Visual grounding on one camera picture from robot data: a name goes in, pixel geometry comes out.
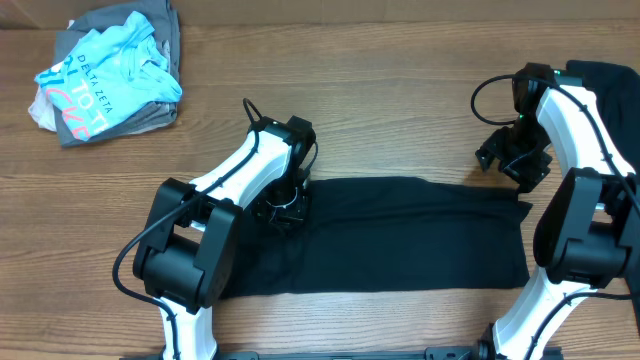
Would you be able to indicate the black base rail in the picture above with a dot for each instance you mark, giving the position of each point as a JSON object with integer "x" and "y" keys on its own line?
{"x": 434, "y": 353}

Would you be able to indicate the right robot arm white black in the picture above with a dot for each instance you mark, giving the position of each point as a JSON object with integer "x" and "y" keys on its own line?
{"x": 588, "y": 234}

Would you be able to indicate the black t-shirt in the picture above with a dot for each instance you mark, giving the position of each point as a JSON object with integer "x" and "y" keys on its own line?
{"x": 387, "y": 234}

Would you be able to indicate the grey folded garment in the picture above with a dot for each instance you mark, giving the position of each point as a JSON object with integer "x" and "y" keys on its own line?
{"x": 165, "y": 21}

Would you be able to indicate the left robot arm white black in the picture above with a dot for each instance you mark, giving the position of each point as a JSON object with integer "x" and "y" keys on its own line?
{"x": 187, "y": 248}

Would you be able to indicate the white folded garment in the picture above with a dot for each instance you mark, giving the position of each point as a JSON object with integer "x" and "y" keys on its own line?
{"x": 42, "y": 110}

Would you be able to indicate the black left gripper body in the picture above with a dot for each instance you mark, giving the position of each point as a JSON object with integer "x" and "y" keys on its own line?
{"x": 283, "y": 200}

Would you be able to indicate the light blue printed t-shirt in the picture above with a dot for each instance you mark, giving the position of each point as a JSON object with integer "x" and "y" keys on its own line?
{"x": 107, "y": 77}

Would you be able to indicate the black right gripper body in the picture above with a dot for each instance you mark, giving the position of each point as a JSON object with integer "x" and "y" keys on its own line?
{"x": 520, "y": 150}

